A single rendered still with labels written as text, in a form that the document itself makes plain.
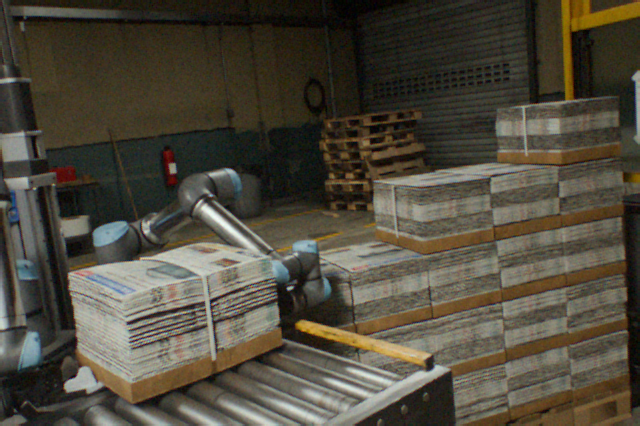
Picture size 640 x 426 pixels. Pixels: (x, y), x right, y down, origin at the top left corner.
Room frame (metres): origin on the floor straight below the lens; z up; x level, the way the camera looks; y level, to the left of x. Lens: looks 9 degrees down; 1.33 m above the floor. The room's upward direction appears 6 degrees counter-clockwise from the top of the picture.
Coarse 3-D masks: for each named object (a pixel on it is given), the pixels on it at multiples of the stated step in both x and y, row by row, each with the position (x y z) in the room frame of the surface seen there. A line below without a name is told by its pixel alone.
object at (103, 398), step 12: (288, 324) 1.60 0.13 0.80; (288, 336) 1.57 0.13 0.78; (96, 396) 1.27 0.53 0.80; (108, 396) 1.26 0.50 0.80; (60, 408) 1.23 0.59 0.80; (72, 408) 1.22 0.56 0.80; (84, 408) 1.22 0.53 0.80; (108, 408) 1.25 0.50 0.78; (36, 420) 1.18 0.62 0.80; (48, 420) 1.18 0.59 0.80
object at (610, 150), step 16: (512, 160) 2.55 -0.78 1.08; (528, 160) 2.46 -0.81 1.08; (544, 160) 2.38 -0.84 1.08; (560, 160) 2.30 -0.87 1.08; (576, 160) 2.32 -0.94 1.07; (608, 208) 2.37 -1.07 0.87; (592, 272) 2.33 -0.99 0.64; (608, 272) 2.36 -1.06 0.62; (624, 320) 2.39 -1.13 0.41; (576, 336) 2.31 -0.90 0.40; (592, 336) 2.33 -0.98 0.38; (608, 384) 2.36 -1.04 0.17; (624, 384) 2.39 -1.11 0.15
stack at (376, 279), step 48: (528, 240) 2.25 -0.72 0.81; (336, 288) 1.97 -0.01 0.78; (384, 288) 2.04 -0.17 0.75; (432, 288) 2.10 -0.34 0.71; (480, 288) 2.17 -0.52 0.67; (384, 336) 2.02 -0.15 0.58; (432, 336) 2.08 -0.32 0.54; (480, 336) 2.15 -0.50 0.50; (528, 336) 2.23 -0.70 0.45; (480, 384) 2.15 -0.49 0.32; (528, 384) 2.22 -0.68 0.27
